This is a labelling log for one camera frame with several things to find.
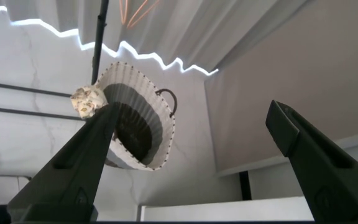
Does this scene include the cream printed garment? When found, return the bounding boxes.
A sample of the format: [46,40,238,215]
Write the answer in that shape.
[70,85,109,120]

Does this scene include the black clothes rack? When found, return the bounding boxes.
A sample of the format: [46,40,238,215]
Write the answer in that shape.
[0,0,110,122]

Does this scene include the white curtain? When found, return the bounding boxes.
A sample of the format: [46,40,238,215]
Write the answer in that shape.
[0,0,311,77]

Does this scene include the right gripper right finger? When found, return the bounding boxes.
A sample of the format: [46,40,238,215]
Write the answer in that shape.
[265,99,358,223]

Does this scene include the white laundry basket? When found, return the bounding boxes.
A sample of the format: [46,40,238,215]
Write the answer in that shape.
[96,60,179,172]

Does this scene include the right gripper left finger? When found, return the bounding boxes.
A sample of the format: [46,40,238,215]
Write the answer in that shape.
[7,102,121,223]

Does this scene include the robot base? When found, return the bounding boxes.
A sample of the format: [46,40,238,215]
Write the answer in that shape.
[0,195,315,223]

